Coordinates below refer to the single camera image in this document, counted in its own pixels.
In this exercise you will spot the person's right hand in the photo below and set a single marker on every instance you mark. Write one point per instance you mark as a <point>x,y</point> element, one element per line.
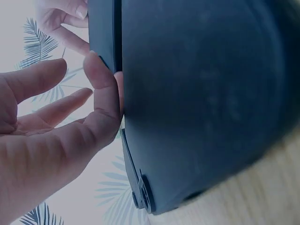
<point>54,16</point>

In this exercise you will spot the person's right fingers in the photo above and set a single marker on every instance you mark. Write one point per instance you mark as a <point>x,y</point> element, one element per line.
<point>70,38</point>

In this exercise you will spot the person's left hand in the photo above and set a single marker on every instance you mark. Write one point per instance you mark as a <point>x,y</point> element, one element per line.
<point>39,154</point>

